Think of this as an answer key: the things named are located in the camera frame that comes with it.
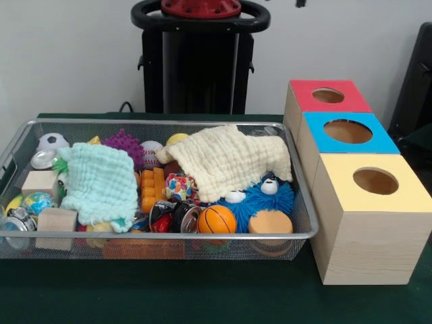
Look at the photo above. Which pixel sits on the shallow clear mesh bin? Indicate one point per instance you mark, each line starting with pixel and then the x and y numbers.
pixel 236 251

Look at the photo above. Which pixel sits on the cream waffle cloth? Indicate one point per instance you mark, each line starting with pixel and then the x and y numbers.
pixel 219 152

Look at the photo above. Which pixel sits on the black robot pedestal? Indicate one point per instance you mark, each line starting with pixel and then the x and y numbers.
pixel 202 67

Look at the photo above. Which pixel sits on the black chair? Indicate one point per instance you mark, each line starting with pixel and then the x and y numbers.
pixel 415 84

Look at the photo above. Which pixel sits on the mint green waffle cloth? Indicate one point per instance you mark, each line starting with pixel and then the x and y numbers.
pixel 98 182

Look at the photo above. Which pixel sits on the blue fuzzy monster toy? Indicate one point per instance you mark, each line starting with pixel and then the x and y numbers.
pixel 266 206

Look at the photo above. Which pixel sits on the orange plastic building block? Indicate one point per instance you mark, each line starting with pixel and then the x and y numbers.
pixel 152 192

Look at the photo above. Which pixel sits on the orange toy basketball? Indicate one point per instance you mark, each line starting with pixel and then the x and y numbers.
pixel 216 219

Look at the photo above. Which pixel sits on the small globe ball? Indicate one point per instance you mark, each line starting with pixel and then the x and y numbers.
pixel 38 202

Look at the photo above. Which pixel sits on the dark green table cloth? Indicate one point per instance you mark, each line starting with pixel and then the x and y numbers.
pixel 420 145
pixel 202 297

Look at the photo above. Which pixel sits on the tan round foam disc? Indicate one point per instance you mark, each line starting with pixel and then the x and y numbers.
pixel 270 221

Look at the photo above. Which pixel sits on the small soccer ball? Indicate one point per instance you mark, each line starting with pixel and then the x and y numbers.
pixel 52 140

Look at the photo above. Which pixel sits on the wooden box with three holes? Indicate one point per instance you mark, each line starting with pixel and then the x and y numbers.
pixel 371 249

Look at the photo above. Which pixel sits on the purple spiky ball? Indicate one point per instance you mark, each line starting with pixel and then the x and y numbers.
pixel 125 145

